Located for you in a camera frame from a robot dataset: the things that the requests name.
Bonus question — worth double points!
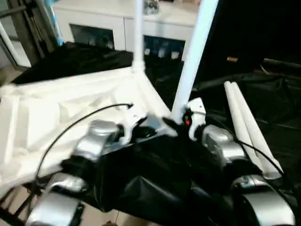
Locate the grey metal tripod stand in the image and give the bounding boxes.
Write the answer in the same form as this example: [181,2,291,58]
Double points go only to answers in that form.
[0,0,51,63]

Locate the black speaker cabinet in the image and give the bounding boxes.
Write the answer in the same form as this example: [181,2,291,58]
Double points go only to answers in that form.
[183,0,266,68]

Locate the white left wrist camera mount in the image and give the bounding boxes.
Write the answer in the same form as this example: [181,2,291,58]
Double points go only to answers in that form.
[119,105,148,144]

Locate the white plastic table leg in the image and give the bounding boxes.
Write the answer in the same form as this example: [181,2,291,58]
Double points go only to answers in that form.
[131,0,146,72]
[170,0,221,124]
[230,81,283,179]
[223,81,259,163]

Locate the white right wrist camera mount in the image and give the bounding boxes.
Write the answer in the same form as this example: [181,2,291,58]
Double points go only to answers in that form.
[185,98,206,141]

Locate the white plastic table top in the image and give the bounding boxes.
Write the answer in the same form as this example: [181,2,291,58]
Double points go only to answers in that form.
[0,63,179,196]

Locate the black plastic mat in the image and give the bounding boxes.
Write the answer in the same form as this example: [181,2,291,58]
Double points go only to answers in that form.
[9,41,301,226]

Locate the white slanted pipe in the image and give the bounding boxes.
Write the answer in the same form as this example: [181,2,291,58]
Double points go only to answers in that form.
[0,23,31,68]

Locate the dark bag of small parts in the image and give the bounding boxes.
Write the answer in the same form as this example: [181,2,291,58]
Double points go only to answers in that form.
[144,0,161,14]

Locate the blue and white tube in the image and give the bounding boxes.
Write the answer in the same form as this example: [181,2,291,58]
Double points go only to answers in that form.
[46,0,64,46]

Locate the white sideboard cabinet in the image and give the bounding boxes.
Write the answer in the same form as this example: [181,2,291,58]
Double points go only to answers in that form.
[53,0,200,59]

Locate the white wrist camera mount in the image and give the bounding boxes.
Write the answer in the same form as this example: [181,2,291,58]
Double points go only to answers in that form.
[185,98,206,141]
[119,105,148,144]

